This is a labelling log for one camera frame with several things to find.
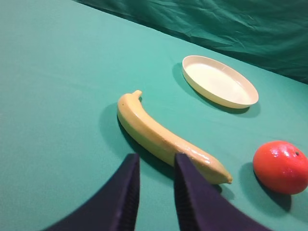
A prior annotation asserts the yellow banana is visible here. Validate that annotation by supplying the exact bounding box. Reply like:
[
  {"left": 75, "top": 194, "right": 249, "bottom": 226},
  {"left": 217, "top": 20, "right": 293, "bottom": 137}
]
[{"left": 117, "top": 90, "right": 233, "bottom": 184}]

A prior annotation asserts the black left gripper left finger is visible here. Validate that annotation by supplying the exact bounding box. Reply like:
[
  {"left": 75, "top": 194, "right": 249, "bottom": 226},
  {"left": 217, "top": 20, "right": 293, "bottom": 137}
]
[{"left": 45, "top": 154, "right": 140, "bottom": 231}]

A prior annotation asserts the yellow oval plate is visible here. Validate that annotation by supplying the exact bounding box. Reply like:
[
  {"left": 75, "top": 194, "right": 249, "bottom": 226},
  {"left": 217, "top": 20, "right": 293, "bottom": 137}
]
[{"left": 182, "top": 55, "right": 259, "bottom": 109}]

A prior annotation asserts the orange fruit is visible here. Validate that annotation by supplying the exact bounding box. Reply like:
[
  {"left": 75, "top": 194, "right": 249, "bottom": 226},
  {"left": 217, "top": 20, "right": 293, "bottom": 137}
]
[{"left": 253, "top": 141, "right": 308, "bottom": 195}]

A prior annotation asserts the green backdrop cloth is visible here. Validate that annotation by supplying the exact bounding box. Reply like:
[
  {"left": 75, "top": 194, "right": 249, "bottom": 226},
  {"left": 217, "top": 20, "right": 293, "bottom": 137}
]
[{"left": 82, "top": 0, "right": 308, "bottom": 83}]

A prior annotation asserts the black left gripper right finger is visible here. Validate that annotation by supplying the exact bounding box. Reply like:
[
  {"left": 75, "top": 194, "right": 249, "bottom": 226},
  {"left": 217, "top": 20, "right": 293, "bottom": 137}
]
[{"left": 174, "top": 154, "right": 269, "bottom": 231}]

